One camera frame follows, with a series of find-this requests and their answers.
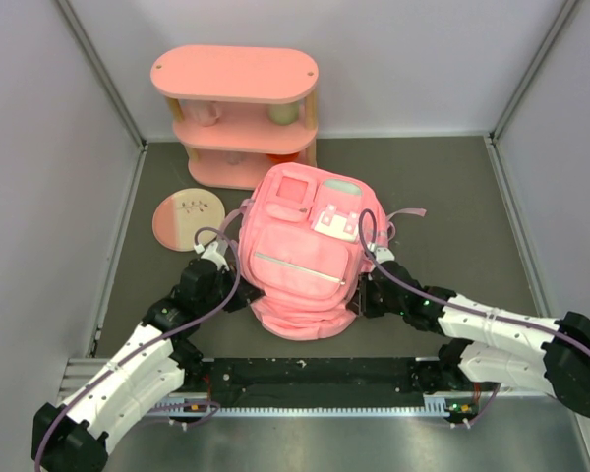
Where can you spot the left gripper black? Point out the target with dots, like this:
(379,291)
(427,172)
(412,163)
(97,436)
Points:
(245,294)

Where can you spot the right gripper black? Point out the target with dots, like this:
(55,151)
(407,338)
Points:
(360,302)

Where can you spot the pink school backpack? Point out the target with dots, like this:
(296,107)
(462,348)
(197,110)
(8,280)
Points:
(303,239)

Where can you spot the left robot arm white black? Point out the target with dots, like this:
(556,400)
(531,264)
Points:
(80,433)

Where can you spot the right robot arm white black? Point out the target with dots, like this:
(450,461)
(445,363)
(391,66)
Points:
(485,345)

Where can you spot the pink and cream plate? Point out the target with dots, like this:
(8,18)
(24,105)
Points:
(177,218)

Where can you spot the clear glass on lower shelf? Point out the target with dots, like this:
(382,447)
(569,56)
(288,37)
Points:
(235,158)

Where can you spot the orange bowl on lower shelf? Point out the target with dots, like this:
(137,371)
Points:
(282,158)

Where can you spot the pink cup on shelf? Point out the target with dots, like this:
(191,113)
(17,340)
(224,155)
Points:
(205,113)

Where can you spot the pink three-tier shelf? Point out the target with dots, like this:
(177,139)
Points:
(244,81)

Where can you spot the pale green cup on shelf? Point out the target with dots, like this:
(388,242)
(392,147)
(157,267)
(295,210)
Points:
(283,114)

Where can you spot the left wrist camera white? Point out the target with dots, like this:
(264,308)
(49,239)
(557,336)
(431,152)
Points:
(215,252)

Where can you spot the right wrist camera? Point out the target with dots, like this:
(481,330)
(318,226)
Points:
(381,254)

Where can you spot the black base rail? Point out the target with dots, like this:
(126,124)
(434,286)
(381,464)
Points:
(320,382)

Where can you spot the grey slotted cable duct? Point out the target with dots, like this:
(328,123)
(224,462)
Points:
(436,407)

